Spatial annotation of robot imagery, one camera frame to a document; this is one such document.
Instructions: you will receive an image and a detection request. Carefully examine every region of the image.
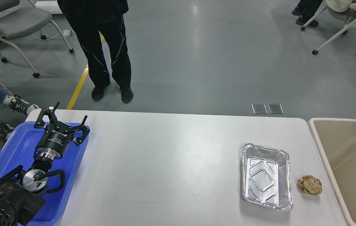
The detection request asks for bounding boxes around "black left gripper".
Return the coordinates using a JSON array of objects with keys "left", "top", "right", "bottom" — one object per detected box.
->
[{"left": 34, "top": 101, "right": 90, "bottom": 159}]

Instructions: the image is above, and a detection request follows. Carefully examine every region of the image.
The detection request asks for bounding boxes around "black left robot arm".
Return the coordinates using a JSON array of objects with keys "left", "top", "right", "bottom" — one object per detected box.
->
[{"left": 0, "top": 107, "right": 90, "bottom": 226}]

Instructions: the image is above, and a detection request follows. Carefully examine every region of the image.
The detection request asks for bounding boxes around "blue plastic tray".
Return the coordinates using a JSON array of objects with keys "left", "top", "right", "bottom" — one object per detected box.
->
[{"left": 0, "top": 121, "right": 89, "bottom": 226}]

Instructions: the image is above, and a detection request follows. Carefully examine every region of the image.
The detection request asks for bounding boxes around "white power adapter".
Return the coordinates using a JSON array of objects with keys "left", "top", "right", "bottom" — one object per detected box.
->
[{"left": 63, "top": 30, "right": 73, "bottom": 37}]

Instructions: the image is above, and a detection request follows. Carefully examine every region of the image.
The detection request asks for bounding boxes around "person in black clothes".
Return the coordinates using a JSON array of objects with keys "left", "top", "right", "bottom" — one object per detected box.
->
[{"left": 57, "top": 0, "right": 134, "bottom": 104}]

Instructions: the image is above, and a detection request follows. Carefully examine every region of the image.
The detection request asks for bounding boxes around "white rolling cart base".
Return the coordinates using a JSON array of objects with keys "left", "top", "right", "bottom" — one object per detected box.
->
[{"left": 35, "top": 0, "right": 63, "bottom": 14}]

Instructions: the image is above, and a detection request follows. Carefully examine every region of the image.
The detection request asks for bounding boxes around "grey chair on left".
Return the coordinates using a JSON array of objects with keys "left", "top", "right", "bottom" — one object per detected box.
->
[{"left": 0, "top": 0, "right": 74, "bottom": 78}]

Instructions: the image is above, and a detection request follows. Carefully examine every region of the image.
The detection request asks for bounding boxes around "left metal floor plate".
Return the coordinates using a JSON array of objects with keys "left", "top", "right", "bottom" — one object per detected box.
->
[{"left": 252, "top": 104, "right": 267, "bottom": 114}]

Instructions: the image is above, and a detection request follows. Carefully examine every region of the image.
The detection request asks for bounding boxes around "metal floor plate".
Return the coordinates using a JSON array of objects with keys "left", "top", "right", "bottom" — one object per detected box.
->
[
  {"left": 252, "top": 104, "right": 267, "bottom": 114},
  {"left": 268, "top": 104, "right": 284, "bottom": 114}
]

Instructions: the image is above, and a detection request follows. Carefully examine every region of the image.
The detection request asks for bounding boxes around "aluminium foil tray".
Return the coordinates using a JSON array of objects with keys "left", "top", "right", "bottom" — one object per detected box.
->
[{"left": 242, "top": 143, "right": 294, "bottom": 211}]

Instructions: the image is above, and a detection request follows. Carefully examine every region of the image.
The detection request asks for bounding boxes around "right metal floor plate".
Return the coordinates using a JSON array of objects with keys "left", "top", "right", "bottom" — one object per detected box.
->
[{"left": 268, "top": 104, "right": 284, "bottom": 114}]

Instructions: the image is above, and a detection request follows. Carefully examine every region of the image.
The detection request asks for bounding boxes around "crumpled brown paper ball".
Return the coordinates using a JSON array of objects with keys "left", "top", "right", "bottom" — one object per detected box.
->
[{"left": 297, "top": 175, "right": 323, "bottom": 196}]

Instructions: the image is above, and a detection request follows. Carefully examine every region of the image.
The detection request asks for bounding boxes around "beige plastic bin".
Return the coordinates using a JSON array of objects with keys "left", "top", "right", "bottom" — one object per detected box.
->
[{"left": 308, "top": 118, "right": 356, "bottom": 226}]

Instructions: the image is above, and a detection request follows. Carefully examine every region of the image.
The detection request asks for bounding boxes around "white chair on right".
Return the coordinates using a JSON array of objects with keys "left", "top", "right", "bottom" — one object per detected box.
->
[{"left": 300, "top": 0, "right": 356, "bottom": 55}]

